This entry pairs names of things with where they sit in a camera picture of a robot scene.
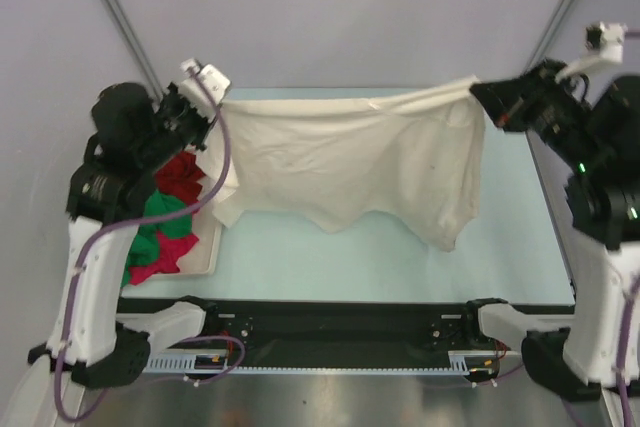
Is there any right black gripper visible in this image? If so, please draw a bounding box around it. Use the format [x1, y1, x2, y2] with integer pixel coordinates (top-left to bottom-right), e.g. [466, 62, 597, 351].
[470, 54, 603, 165]

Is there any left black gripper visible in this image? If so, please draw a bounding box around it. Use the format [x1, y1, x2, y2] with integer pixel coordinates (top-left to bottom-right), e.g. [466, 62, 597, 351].
[141, 77, 223, 168]

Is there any dark red t shirt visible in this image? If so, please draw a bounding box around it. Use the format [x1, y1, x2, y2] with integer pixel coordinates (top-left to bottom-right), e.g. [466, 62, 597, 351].
[155, 152, 205, 205]

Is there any cream white t shirt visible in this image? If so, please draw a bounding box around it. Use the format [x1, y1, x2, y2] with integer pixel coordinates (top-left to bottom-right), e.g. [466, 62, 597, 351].
[196, 78, 485, 252]

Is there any green t shirt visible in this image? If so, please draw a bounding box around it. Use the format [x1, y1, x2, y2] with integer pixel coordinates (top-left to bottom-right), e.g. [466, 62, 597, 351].
[121, 189, 196, 278]

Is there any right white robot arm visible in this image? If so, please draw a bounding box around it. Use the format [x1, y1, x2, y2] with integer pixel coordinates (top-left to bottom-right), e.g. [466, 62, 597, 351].
[461, 61, 639, 402]

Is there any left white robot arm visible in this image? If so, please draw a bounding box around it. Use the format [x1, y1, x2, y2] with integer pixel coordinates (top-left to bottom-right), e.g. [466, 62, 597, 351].
[28, 82, 221, 390]

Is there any magenta pink t shirt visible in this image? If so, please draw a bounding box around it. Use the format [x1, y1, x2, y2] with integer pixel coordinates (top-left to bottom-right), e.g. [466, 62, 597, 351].
[123, 231, 199, 286]

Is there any cream plastic tray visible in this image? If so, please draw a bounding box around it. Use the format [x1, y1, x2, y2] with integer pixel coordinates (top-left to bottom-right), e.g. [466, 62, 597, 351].
[152, 206, 222, 280]

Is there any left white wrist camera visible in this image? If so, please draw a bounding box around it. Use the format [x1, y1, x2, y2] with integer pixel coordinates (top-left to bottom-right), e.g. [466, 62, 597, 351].
[178, 58, 232, 107]

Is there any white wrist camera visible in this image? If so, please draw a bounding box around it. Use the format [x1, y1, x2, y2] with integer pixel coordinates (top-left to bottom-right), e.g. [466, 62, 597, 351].
[178, 58, 232, 107]
[555, 22, 628, 83]

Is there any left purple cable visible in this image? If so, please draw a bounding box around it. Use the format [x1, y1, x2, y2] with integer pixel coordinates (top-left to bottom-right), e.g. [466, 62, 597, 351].
[53, 66, 233, 423]

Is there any right aluminium frame post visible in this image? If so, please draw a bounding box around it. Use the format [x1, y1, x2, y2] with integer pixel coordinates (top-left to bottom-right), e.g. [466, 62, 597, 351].
[524, 0, 577, 70]

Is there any aluminium frame post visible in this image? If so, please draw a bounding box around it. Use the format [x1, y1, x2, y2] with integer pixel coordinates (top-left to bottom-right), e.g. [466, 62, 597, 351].
[524, 0, 577, 70]
[100, 0, 164, 100]

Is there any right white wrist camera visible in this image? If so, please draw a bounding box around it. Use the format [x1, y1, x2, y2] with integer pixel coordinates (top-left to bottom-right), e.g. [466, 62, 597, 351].
[555, 22, 628, 83]

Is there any left aluminium frame post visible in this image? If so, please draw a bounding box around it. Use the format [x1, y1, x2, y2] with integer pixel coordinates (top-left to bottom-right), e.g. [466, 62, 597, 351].
[100, 0, 164, 100]

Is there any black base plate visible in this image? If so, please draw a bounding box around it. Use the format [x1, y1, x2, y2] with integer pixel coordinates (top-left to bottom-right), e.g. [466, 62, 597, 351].
[117, 296, 576, 369]

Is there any white slotted cable duct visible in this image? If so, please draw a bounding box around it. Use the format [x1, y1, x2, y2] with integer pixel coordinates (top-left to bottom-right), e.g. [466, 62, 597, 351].
[143, 352, 498, 376]

